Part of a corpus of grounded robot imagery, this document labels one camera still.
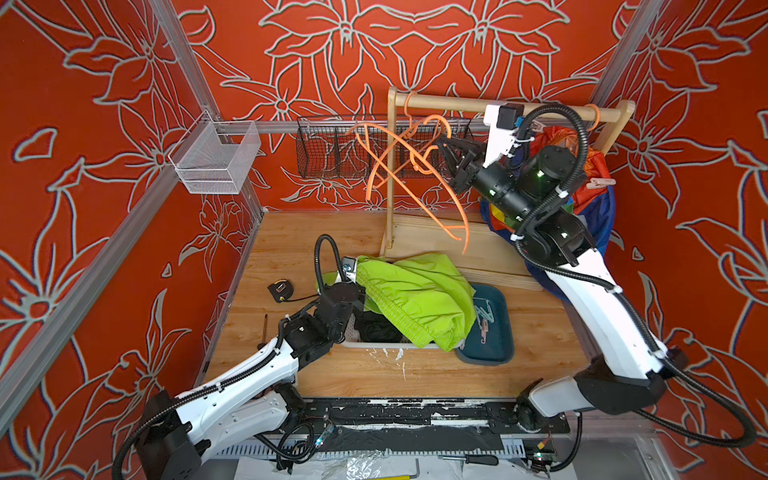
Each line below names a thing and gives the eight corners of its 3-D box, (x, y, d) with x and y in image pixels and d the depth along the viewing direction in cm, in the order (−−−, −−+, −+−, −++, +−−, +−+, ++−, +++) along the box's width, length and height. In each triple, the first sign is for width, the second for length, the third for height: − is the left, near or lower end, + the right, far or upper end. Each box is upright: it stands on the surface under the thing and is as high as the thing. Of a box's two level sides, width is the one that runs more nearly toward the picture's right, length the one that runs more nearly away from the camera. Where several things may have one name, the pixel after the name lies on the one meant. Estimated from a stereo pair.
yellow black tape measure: (279, 304, 95) (276, 300, 93) (269, 290, 98) (266, 286, 96) (297, 292, 98) (295, 288, 96) (286, 279, 101) (284, 274, 99)
